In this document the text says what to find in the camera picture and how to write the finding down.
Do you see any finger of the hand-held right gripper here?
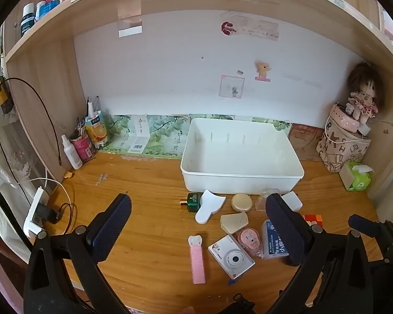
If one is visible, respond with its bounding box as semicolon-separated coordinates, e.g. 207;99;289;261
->
348;214;385;238

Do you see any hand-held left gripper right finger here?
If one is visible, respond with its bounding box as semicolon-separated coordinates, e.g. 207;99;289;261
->
265;193;374;314

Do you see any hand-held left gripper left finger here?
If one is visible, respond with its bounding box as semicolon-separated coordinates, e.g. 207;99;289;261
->
24;194;132;314

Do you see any clear blue floss box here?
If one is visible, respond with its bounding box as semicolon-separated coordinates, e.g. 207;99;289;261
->
261;220;289;259

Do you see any clear plastic box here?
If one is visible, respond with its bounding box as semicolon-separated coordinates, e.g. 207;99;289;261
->
255;188;280;212

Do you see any pink correction tape dispenser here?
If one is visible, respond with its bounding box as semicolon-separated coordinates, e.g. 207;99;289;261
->
238;228;260;256

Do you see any gold round compact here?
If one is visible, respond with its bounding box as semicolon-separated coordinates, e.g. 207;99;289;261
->
231;193;251;213

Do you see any white compact camera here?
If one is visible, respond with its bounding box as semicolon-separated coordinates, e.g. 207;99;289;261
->
208;234;255;281

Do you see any white fan-shaped case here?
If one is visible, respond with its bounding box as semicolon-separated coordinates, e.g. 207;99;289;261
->
195;190;227;225

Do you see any white plastic bin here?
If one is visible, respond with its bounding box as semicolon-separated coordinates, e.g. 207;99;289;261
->
180;118;305;195

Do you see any green square bottle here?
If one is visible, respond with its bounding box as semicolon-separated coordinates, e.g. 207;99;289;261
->
179;193;202;213

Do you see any pink hair comb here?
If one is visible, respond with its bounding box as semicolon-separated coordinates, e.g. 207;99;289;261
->
188;235;206;284

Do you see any white charger block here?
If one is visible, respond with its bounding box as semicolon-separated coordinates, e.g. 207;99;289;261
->
282;191;303;211

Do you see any green tissue pack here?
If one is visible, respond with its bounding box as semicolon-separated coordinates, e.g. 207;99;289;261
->
340;160;375;192

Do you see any beige polygon case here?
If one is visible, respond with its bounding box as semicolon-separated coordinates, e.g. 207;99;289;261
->
220;212;249;240

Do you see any black plug adapter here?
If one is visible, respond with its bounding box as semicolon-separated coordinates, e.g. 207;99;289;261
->
35;204;61;225

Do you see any printed fabric bag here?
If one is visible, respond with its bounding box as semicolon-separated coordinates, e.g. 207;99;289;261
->
316;111;373;174

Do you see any white power strip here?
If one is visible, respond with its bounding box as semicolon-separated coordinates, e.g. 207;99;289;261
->
23;186;53;238

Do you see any white spray bottle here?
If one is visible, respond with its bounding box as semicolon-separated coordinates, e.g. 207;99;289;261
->
61;134;83;170

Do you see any pink pen cup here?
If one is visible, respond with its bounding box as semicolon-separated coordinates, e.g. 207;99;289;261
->
69;131;96;163

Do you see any brown printed board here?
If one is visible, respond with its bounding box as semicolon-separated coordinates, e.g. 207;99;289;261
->
287;122;325;161

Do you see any white barcode box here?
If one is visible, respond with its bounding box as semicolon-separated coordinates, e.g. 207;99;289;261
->
127;114;150;154

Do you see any green leaf printed mat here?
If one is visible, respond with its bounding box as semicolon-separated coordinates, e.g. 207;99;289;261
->
96;113;292;159

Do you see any pink spotted box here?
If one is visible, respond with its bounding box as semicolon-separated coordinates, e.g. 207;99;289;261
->
329;103;361;132

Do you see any pink blanket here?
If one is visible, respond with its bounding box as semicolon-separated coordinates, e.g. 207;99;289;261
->
0;234;23;314

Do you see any brown-haired doll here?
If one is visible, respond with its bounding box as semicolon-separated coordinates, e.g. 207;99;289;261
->
347;62;384;121

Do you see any yellow and brown pouch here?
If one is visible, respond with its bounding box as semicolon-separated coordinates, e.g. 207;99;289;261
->
0;75;14;115

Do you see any clear tape strip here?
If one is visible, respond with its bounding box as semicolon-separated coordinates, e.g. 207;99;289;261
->
117;0;143;38

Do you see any dark blue-label bottle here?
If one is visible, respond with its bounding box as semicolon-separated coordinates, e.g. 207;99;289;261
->
20;3;36;37

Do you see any white blue-label bottle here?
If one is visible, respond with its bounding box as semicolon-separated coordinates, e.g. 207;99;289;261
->
35;1;47;24

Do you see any blue jar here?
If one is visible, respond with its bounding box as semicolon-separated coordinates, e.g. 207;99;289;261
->
45;0;61;16

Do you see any wooden desk hutch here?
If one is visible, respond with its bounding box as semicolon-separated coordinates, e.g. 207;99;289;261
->
0;0;393;205

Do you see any white cable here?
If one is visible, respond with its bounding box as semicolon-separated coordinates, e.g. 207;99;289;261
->
19;177;77;233

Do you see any long black cable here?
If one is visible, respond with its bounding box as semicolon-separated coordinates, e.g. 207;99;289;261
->
0;77;63;167

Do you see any pink square wall sticker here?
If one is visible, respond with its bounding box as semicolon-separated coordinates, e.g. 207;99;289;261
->
218;74;246;99

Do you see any orange pony wall sticker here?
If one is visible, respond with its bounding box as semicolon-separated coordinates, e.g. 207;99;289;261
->
254;60;272;82

